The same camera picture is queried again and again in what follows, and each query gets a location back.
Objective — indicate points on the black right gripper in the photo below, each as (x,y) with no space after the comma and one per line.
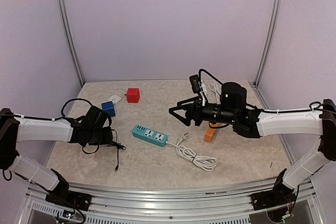
(196,110)

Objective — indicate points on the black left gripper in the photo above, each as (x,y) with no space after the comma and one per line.
(108,139)

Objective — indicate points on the black charger with thin cable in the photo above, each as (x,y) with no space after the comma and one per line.
(118,147)

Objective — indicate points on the blue cube socket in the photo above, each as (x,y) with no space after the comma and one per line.
(108,107)

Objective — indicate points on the orange USB socket block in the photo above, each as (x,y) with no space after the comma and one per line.
(209,135)

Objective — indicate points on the white plug adapter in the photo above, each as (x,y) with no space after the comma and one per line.
(114,99)

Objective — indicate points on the teal power strip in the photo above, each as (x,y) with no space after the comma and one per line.
(149,135)

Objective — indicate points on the red cube socket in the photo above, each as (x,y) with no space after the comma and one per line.
(133,95)

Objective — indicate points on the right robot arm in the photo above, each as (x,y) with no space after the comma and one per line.
(252,122)

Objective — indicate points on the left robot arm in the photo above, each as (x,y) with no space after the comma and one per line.
(17,128)

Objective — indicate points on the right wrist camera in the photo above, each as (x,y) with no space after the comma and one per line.
(198,87)

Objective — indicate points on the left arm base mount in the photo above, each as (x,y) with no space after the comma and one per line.
(69,197)

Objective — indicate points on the aluminium front rail frame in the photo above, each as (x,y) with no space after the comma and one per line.
(172,205)

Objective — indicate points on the right aluminium corner post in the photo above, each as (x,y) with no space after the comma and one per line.
(268,42)

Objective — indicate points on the aluminium corner post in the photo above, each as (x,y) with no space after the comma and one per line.
(268,42)
(70,42)

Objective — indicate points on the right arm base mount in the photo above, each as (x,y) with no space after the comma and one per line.
(278,195)

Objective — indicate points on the left aluminium corner post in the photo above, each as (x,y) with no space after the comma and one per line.
(70,42)

